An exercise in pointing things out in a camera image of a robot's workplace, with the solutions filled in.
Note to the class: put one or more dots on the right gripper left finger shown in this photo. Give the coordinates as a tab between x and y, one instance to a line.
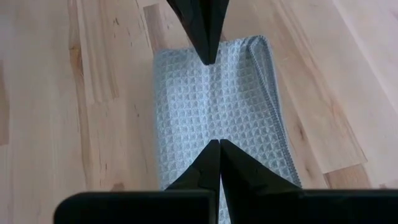
199	180

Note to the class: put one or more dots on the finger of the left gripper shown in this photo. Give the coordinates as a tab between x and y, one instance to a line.
194	21
217	18

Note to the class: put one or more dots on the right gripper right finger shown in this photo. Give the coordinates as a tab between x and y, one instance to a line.
245	186

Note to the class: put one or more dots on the grey waffle microfiber towel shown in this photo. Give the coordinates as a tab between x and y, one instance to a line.
217	102

